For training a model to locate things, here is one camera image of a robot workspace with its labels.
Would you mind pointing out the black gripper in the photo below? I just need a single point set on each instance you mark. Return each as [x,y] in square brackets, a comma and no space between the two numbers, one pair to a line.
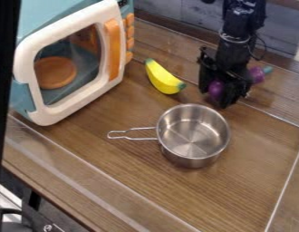
[236,77]

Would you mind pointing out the purple toy eggplant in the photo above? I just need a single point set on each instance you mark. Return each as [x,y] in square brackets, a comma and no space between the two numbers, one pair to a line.
[258,72]

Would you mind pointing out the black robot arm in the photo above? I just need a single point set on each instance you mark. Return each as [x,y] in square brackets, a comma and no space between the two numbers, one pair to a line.
[244,17]

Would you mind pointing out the yellow toy banana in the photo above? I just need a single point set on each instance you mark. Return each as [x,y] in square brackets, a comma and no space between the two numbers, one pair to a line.
[162,79]

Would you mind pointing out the blue toy microwave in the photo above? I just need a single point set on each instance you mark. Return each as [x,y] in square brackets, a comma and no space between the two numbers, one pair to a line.
[75,44]

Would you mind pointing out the orange microwave turntable plate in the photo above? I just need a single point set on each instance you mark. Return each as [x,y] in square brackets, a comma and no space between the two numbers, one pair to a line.
[55,72]

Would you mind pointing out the silver pot with handle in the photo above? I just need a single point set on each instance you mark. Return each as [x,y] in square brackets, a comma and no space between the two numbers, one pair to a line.
[192,133]

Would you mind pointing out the black vertical post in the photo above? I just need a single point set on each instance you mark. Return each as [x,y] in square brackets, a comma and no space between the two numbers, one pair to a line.
[10,18]

